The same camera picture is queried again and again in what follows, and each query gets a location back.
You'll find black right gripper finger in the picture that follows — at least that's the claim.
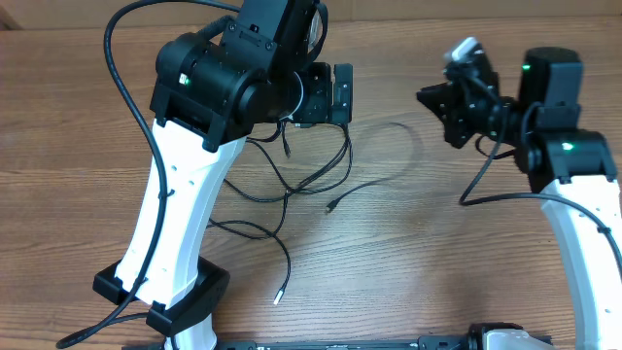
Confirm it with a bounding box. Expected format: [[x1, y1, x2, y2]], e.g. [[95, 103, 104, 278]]
[[416, 83, 456, 122], [443, 118, 474, 149]]

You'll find black cable white-tipped plug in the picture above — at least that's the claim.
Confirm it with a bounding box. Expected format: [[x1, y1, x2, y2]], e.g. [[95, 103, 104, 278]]
[[207, 121, 355, 306]]

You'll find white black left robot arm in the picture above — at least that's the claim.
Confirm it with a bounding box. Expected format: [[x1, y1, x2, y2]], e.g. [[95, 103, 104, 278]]
[[93, 1, 353, 349]]

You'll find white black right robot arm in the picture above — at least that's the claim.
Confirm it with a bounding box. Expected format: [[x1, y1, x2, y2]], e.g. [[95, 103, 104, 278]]
[[417, 38, 621, 349]]

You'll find black thin USB cable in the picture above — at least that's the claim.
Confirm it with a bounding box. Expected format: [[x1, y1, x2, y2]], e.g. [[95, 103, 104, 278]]
[[325, 121, 424, 215]]

